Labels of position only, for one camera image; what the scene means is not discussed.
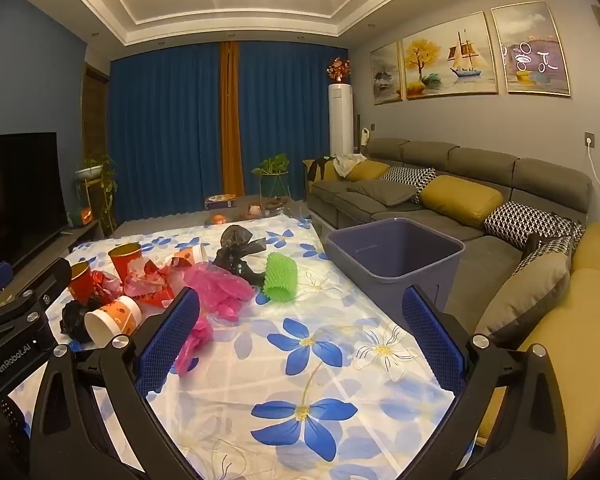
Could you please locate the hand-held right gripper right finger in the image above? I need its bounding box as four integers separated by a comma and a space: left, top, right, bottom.
401, 285, 581, 480

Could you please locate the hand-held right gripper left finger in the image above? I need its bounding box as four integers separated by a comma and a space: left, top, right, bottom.
29, 287, 218, 480

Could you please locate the red paper cup gold rim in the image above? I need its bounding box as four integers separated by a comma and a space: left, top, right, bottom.
67, 261, 97, 306
107, 242, 146, 286

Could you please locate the small black plastic bag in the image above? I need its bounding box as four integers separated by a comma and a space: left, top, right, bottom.
60, 297, 103, 345

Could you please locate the red foil wrapper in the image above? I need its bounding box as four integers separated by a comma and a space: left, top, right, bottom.
91, 270, 126, 303

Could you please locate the white paper cup orange print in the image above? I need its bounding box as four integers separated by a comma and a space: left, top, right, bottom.
84, 295, 143, 346

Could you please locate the red plastic bag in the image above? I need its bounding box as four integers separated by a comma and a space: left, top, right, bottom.
122, 257, 188, 310

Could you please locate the pink plastic bag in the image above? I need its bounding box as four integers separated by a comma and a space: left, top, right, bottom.
174, 261, 257, 377

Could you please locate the white paper cup fruit print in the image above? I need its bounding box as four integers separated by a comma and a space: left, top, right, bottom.
172, 245, 206, 268

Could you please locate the purple plastic bin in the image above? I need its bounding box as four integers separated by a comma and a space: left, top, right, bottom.
326, 217, 467, 321

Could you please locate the green foam fruit net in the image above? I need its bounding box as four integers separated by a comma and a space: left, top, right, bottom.
263, 253, 299, 303

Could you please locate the grey television cabinet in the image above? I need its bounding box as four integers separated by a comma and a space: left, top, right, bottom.
0, 219, 103, 311

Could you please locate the black flat television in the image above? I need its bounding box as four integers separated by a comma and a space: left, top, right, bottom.
0, 132, 70, 276

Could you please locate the tall gold plant stand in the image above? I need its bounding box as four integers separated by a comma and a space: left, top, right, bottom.
77, 177, 116, 236

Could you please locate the grey cushion dark edge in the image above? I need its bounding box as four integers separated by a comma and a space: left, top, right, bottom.
475, 252, 572, 346

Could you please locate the blue floral tablecloth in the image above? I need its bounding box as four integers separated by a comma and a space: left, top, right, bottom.
10, 217, 481, 480

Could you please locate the trailing plant white bowl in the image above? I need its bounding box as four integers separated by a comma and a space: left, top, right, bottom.
75, 155, 118, 236

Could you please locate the large yellow bolster cushion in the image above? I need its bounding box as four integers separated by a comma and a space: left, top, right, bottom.
420, 175, 505, 229

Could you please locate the black edged houndstooth cushion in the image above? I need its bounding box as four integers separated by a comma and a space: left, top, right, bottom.
512, 232, 576, 276

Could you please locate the printed cardboard box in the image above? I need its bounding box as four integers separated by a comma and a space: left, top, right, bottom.
204, 194, 238, 211

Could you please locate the yellow leather sofa section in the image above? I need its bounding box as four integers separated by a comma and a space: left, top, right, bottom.
475, 220, 600, 480

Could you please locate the flat grey cushion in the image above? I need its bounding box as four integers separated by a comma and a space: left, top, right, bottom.
347, 178, 416, 207

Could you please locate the brown wooden panel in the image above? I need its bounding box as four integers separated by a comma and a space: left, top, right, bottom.
82, 62, 112, 158

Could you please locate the small yellow cushion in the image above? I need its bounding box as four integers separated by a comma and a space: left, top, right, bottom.
340, 160, 391, 182

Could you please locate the blue curtain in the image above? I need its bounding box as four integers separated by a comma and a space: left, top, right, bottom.
236, 41, 351, 198
109, 44, 227, 223

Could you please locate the grey sectional sofa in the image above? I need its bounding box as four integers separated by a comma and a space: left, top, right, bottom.
304, 137, 595, 351

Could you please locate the white cloth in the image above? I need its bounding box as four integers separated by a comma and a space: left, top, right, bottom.
334, 152, 368, 177

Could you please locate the green potted plant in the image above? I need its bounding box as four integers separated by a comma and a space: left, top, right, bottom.
251, 154, 291, 177

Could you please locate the black and yellow garment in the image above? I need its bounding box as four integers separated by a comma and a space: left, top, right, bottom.
305, 156, 341, 183

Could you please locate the orange curtain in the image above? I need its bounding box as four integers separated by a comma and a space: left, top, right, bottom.
219, 40, 245, 198

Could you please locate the white standing air conditioner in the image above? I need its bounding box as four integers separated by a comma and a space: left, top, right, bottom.
328, 84, 356, 158

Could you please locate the small grey landscape painting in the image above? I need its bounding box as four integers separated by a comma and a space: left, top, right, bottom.
370, 41, 405, 106

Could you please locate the orange decorative tree ornament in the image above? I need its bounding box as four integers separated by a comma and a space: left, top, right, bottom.
325, 57, 352, 86

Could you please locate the sailboat and tree painting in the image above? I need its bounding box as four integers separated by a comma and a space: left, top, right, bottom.
401, 11, 499, 101

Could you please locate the purple framed painting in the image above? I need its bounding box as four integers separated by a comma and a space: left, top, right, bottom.
491, 1, 573, 98

